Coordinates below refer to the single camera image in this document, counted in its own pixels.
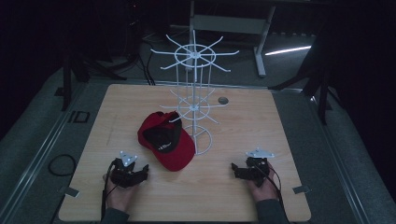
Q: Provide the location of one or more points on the black rectangular floor frame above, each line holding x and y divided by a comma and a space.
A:
74, 116

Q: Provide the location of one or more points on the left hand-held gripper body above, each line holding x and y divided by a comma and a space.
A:
123, 175

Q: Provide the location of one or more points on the person's right hand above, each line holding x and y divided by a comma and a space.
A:
264, 191

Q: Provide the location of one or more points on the small metal table bracket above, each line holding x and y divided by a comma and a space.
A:
301, 189
71, 192

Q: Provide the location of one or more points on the black tripod stand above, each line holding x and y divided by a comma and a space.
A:
66, 84
323, 93

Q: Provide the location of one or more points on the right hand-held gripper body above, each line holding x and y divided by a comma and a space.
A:
257, 171

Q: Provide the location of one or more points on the red and black cap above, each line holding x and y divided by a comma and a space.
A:
179, 155

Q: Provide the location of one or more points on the person's left hand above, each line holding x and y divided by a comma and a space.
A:
120, 197

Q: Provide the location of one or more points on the grey round table grommet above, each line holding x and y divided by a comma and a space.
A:
223, 100

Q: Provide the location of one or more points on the white metal table frame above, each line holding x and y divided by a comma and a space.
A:
230, 24

